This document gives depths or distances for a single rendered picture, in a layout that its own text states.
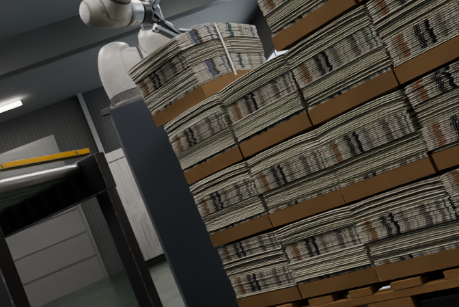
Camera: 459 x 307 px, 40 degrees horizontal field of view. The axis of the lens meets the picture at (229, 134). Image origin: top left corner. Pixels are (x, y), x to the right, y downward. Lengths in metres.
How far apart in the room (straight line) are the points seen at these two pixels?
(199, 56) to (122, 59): 0.57
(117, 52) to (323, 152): 1.12
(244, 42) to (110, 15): 0.50
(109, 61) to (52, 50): 5.53
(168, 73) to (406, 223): 0.92
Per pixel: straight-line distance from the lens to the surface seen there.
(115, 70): 2.56
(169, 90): 2.12
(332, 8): 1.67
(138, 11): 2.12
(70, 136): 11.93
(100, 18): 2.03
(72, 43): 8.10
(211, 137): 2.02
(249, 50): 2.24
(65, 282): 11.76
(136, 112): 2.50
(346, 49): 1.67
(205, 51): 2.09
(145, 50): 2.57
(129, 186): 9.20
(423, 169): 1.61
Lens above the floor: 0.52
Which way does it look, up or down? 5 degrees up
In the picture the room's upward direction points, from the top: 23 degrees counter-clockwise
